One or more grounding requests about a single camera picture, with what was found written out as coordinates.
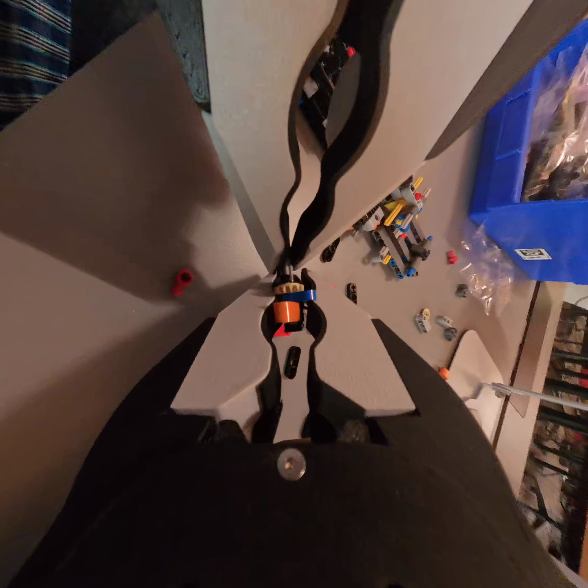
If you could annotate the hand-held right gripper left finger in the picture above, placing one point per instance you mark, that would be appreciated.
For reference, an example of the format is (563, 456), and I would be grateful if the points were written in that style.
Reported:
(220, 367)

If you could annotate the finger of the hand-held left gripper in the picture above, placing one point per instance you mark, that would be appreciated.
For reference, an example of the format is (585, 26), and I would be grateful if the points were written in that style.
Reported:
(436, 69)
(248, 69)

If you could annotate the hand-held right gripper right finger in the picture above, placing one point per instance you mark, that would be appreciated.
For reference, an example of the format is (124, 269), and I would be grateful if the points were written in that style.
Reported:
(363, 367)

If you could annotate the small lego axle assembly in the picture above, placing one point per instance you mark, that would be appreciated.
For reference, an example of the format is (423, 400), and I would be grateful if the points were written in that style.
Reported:
(285, 311)

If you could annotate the black lego beam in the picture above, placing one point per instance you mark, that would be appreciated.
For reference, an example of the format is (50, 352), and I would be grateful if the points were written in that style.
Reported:
(292, 362)
(352, 292)
(330, 250)

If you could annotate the red lego connector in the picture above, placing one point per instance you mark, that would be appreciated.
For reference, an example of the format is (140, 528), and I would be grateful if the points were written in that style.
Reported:
(183, 282)

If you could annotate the light grey lego beam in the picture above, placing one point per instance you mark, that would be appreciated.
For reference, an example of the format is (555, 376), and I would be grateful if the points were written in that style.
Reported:
(444, 321)

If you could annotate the dark grey lego connector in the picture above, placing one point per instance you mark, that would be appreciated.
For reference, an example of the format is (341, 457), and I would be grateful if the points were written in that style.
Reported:
(450, 334)

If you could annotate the dark grey lego piece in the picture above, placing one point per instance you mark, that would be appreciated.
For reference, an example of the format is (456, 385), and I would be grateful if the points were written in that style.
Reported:
(461, 290)

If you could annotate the red lego pin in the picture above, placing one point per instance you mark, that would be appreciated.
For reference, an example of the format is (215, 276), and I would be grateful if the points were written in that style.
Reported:
(451, 257)

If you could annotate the large lego technic assembly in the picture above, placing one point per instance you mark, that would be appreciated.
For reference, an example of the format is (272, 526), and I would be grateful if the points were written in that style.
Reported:
(396, 212)

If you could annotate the plastic bags of lego pieces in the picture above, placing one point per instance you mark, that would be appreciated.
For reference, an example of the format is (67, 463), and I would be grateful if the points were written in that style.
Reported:
(560, 151)

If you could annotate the pale mat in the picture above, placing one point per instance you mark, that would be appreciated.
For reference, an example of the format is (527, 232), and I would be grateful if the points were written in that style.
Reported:
(473, 363)

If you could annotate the clear plastic bag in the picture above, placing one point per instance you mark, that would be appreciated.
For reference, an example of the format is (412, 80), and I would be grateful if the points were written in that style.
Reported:
(491, 275)

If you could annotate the blue plastic bin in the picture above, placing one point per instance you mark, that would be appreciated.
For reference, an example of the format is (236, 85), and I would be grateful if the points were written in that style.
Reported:
(500, 220)

